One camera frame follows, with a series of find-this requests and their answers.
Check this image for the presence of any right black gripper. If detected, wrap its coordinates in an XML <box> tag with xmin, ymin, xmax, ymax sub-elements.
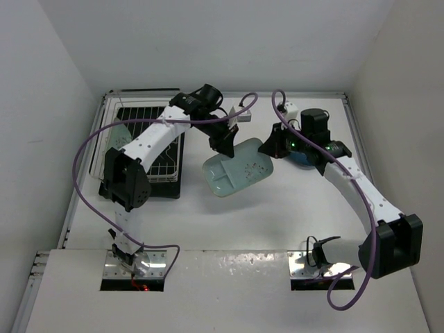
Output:
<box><xmin>259</xmin><ymin>120</ymin><xmax>311</xmax><ymax>159</ymax></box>

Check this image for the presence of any metal base plate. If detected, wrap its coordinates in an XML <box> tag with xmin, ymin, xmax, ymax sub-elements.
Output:
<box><xmin>287</xmin><ymin>250</ymin><xmax>351</xmax><ymax>280</ymax></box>
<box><xmin>103</xmin><ymin>250</ymin><xmax>167</xmax><ymax>280</ymax></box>

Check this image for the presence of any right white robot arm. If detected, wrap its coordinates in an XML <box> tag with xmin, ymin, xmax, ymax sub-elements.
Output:
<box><xmin>258</xmin><ymin>106</ymin><xmax>423</xmax><ymax>279</ymax></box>

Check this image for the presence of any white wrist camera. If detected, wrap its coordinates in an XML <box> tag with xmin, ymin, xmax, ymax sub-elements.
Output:
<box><xmin>282</xmin><ymin>101</ymin><xmax>299</xmax><ymax>121</ymax></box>
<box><xmin>228</xmin><ymin>105</ymin><xmax>252</xmax><ymax>123</ymax></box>

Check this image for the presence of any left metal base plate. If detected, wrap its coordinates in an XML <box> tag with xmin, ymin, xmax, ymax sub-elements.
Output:
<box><xmin>103</xmin><ymin>250</ymin><xmax>167</xmax><ymax>280</ymax></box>

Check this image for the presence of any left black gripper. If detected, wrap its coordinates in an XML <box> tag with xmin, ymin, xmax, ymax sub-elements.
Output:
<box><xmin>193</xmin><ymin>113</ymin><xmax>237</xmax><ymax>157</ymax></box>

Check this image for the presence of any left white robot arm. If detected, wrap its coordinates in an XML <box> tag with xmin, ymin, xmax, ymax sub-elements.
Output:
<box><xmin>102</xmin><ymin>84</ymin><xmax>239</xmax><ymax>234</ymax></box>

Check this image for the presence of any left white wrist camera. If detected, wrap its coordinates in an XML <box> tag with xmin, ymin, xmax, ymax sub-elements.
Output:
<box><xmin>228</xmin><ymin>105</ymin><xmax>252</xmax><ymax>123</ymax></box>

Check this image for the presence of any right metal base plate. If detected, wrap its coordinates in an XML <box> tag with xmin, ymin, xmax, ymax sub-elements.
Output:
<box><xmin>287</xmin><ymin>250</ymin><xmax>351</xmax><ymax>280</ymax></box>

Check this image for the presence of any light green plate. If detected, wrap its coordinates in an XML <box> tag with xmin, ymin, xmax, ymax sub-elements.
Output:
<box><xmin>105</xmin><ymin>124</ymin><xmax>133</xmax><ymax>153</ymax></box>
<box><xmin>202</xmin><ymin>137</ymin><xmax>274</xmax><ymax>198</ymax></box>

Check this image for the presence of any white wire dish rack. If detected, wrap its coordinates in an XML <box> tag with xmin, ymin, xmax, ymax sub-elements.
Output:
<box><xmin>89</xmin><ymin>95</ymin><xmax>185</xmax><ymax>183</ymax></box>

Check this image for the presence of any dark blue leaf dish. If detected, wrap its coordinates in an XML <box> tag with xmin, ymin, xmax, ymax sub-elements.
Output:
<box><xmin>288</xmin><ymin>151</ymin><xmax>314</xmax><ymax>169</ymax></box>

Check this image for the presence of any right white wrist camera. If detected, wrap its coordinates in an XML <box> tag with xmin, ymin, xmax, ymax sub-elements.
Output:
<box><xmin>282</xmin><ymin>101</ymin><xmax>299</xmax><ymax>121</ymax></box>

